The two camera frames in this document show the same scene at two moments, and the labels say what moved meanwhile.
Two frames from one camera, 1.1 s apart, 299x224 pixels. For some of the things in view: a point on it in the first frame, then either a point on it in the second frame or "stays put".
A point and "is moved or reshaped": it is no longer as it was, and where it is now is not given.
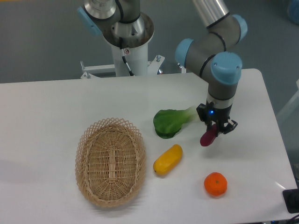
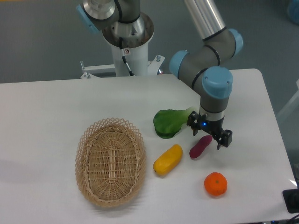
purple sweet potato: (207, 138) is moved or reshaped
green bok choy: (167, 122) stays put
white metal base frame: (153, 66) stays put
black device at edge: (291, 196) stays put
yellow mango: (167, 160) stays put
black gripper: (217, 115) → (224, 138)
